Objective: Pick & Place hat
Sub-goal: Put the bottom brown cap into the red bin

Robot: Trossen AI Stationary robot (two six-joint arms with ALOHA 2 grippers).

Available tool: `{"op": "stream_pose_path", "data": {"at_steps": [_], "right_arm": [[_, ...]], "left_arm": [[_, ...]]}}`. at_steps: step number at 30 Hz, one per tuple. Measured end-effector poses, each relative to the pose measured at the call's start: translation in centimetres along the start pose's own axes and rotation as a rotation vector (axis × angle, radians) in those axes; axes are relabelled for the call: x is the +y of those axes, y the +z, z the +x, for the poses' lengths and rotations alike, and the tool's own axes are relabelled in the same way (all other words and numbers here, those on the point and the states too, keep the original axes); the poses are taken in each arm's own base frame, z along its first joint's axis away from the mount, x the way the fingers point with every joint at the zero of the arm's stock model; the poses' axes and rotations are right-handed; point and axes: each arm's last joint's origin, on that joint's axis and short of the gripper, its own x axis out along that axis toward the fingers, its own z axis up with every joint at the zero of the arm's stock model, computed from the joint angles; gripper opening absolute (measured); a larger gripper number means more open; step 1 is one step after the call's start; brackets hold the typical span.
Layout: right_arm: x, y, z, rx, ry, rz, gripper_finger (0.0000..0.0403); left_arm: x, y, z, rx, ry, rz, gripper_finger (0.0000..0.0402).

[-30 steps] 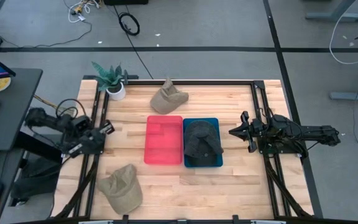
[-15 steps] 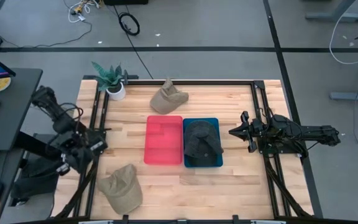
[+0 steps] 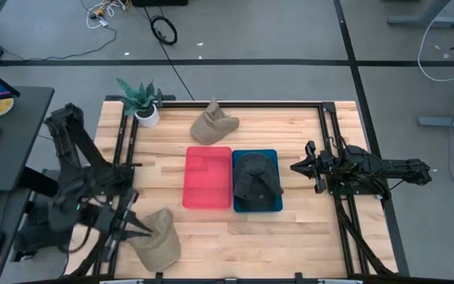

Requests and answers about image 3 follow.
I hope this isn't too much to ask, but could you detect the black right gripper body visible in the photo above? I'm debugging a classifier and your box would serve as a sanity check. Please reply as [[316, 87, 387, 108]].
[[304, 140, 336, 195]]

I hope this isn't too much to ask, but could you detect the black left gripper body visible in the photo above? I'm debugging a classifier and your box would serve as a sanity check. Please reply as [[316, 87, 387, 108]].
[[94, 189, 140, 262]]

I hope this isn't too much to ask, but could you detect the tan baseball cap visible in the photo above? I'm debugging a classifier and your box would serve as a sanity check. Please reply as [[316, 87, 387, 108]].
[[189, 99, 240, 146], [128, 207, 182, 273]]

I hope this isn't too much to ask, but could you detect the blue plastic tray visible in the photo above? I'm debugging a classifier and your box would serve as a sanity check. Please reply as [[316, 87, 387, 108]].
[[231, 148, 284, 214]]

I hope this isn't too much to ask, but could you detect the black bag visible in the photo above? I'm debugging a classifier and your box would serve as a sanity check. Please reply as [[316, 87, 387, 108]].
[[13, 220, 74, 256]]

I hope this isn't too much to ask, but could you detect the red plastic tray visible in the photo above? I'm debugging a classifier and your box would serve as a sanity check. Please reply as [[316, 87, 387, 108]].
[[182, 146, 233, 210]]

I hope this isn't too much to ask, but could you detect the black lower desk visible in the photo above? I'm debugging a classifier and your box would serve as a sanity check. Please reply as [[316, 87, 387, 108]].
[[0, 188, 31, 284]]

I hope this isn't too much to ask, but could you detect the black desk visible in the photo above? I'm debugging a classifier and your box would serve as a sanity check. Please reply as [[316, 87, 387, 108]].
[[0, 85, 54, 192], [0, 188, 31, 284]]

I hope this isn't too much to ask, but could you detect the green plant in white pot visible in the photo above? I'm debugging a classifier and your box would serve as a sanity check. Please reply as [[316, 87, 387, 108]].
[[116, 77, 161, 129]]

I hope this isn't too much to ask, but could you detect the grey table foot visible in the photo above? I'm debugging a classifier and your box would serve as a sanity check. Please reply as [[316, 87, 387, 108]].
[[387, 0, 454, 29], [418, 115, 454, 129]]

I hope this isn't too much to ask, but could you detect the black box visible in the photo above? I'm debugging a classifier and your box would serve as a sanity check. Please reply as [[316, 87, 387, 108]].
[[131, 0, 189, 7]]

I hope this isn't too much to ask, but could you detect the black aluminium table frame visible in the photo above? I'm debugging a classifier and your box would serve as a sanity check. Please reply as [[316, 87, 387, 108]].
[[64, 94, 400, 284]]

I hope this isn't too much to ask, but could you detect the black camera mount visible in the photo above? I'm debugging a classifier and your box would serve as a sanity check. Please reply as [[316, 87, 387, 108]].
[[154, 88, 177, 108]]

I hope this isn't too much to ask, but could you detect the long white cable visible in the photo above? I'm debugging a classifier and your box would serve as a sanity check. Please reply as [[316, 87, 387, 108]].
[[417, 0, 454, 83]]

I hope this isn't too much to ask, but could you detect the thin black floor cable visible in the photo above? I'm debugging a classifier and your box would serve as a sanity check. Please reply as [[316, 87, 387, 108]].
[[0, 25, 117, 62]]

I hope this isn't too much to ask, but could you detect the coiled black cable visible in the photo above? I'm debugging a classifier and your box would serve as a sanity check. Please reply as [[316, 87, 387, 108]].
[[150, 14, 179, 47]]

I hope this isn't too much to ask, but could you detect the white and yellow cable bundle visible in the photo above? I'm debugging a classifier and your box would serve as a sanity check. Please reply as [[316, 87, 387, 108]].
[[80, 0, 128, 29]]

